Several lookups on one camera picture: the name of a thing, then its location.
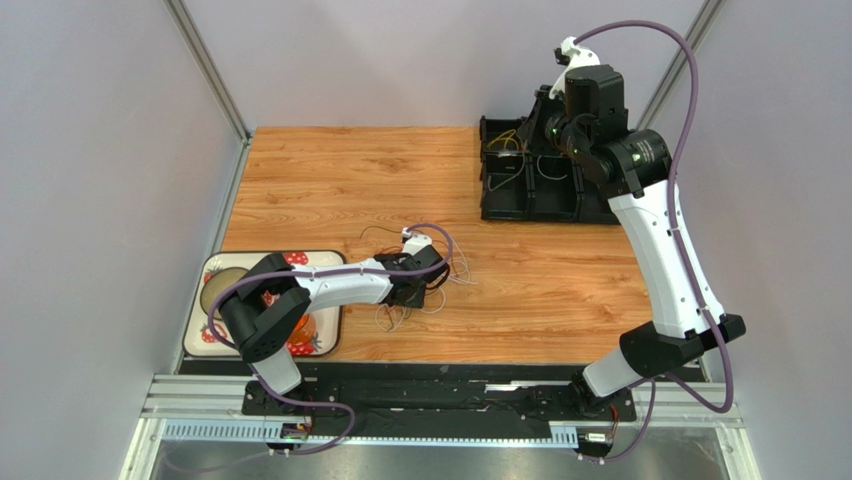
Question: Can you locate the grey wire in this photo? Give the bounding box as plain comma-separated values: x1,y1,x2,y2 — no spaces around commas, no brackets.
485,151,570,194

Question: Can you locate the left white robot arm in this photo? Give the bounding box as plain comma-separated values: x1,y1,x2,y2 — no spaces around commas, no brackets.
211,245,449,394

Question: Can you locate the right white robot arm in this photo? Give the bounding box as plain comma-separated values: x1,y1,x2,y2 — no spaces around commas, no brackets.
532,65,746,416

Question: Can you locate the black six-compartment bin organizer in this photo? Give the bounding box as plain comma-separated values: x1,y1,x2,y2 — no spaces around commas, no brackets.
479,116,619,225

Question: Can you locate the orange transparent cup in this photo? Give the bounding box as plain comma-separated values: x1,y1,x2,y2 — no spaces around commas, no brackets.
288,314,317,346

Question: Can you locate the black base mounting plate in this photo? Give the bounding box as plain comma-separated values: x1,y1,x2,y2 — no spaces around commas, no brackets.
241,362,638,440

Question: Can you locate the strawberry pattern tray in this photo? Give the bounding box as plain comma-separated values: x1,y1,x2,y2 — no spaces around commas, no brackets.
183,252,342,358

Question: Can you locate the grey ceramic bowl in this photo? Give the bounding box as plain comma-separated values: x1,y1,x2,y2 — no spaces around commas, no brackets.
199,267,248,315

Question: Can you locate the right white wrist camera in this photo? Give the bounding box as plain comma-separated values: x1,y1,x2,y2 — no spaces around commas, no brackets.
548,36,601,100

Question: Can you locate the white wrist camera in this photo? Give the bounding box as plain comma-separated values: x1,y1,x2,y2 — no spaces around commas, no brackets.
548,36,601,100
401,228,433,256

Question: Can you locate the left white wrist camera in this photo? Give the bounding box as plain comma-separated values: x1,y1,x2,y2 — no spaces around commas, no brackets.
401,228,433,256

